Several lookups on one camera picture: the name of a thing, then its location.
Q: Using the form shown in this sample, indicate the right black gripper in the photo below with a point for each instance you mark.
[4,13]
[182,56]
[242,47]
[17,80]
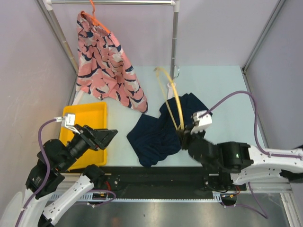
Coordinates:
[185,136]

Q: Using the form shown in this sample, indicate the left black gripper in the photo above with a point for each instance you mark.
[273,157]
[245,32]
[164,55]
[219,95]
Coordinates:
[96,138]

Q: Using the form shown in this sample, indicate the cream yellow hanger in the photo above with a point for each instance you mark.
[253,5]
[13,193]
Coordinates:
[171,93]

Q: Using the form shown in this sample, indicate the navy blue shorts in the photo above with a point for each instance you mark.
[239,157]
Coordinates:
[154,139]

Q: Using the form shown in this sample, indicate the pink patterned shorts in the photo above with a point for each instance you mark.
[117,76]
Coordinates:
[104,68]

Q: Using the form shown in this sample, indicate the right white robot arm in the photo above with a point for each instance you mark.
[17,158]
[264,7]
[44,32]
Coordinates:
[241,162]

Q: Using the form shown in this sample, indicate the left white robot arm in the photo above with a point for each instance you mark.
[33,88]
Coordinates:
[55,158]

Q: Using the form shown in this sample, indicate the metal clothes rack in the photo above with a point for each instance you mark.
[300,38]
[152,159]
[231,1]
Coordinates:
[55,25]

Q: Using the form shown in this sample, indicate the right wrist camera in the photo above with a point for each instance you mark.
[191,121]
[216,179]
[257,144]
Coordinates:
[202,120]

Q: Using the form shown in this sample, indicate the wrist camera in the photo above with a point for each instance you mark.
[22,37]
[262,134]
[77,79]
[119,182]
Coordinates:
[202,120]
[68,122]

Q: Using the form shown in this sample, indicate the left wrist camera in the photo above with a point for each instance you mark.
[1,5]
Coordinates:
[68,122]

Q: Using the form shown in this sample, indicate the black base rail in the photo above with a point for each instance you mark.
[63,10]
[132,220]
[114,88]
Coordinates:
[163,184]

